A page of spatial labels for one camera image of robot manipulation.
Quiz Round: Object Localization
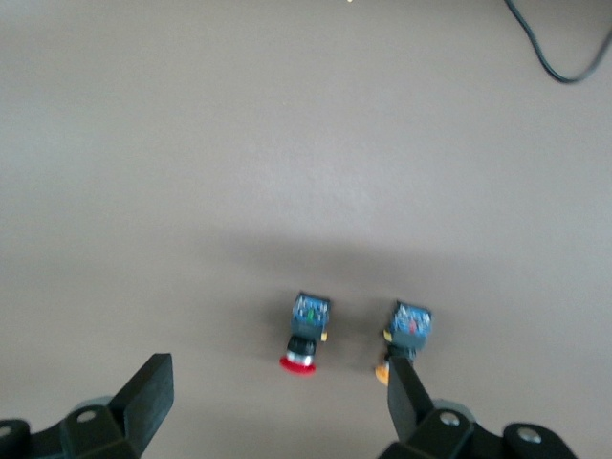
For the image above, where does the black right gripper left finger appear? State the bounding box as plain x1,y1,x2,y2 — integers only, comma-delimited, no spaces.
0,352,174,459

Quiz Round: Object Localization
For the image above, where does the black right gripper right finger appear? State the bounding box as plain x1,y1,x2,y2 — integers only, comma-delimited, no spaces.
380,356,579,459

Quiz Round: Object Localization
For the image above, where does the red cap pushbutton switch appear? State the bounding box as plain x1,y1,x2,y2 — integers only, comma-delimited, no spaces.
278,291,332,379

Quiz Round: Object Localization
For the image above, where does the yellow cap pushbutton switch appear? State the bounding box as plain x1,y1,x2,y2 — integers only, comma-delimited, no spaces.
374,299,433,386

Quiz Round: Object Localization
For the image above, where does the black looped cable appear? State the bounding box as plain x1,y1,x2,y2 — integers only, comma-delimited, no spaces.
504,0,612,85

